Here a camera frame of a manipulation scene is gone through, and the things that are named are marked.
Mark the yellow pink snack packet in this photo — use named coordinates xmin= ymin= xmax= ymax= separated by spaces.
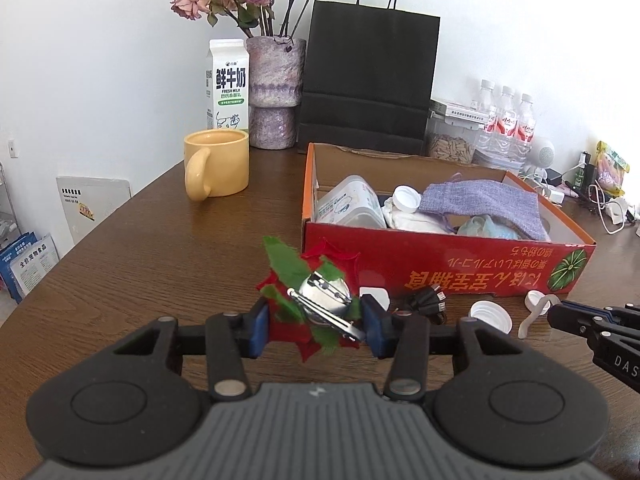
xmin=594 ymin=141 xmax=630 ymax=196

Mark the clear cotton bud container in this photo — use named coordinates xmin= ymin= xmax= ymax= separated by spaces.
xmin=314 ymin=175 xmax=388 ymax=228

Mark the red green flower clip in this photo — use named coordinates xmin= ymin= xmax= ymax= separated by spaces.
xmin=256 ymin=236 xmax=368 ymax=361

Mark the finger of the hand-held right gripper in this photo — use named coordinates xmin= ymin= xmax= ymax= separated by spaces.
xmin=547 ymin=300 xmax=613 ymax=341
xmin=606 ymin=304 xmax=640 ymax=330

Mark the white blue package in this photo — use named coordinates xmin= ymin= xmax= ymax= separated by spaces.
xmin=10 ymin=234 xmax=60 ymax=296

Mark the purple ceramic vase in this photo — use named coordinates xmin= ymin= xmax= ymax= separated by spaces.
xmin=245 ymin=36 xmax=307 ymax=150

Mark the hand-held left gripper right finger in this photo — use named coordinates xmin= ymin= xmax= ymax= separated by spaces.
xmin=361 ymin=294 xmax=531 ymax=402

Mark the purple knitted pouch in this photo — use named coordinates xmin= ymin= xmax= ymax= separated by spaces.
xmin=417 ymin=175 xmax=551 ymax=241

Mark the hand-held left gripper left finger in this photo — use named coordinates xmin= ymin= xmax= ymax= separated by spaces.
xmin=106 ymin=296 xmax=272 ymax=402

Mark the red cardboard box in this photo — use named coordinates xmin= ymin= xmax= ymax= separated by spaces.
xmin=301 ymin=142 xmax=597 ymax=298

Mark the clear seed container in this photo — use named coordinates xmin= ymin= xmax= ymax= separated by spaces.
xmin=425 ymin=99 xmax=483 ymax=163

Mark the white board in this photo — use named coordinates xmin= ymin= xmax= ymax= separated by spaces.
xmin=56 ymin=176 xmax=132 ymax=246

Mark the large ridged white cap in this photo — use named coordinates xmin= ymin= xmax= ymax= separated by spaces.
xmin=469 ymin=300 xmax=513 ymax=335

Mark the yellow mug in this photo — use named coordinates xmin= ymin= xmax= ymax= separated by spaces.
xmin=182 ymin=129 xmax=250 ymax=202

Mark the white green milk carton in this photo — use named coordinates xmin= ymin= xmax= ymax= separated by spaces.
xmin=204 ymin=39 xmax=251 ymax=133

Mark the white bottle cap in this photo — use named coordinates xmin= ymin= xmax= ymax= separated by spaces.
xmin=392 ymin=186 xmax=422 ymax=214

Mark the white robot-shaped speaker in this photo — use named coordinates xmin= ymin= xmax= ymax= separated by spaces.
xmin=522 ymin=137 xmax=556 ymax=181

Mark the white tethered cap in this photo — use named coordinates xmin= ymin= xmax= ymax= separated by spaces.
xmin=518 ymin=291 xmax=560 ymax=339

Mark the black paper bag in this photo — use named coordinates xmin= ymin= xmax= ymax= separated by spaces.
xmin=297 ymin=0 xmax=442 ymax=156

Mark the white cloth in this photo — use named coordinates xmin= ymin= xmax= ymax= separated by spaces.
xmin=385 ymin=207 xmax=451 ymax=234

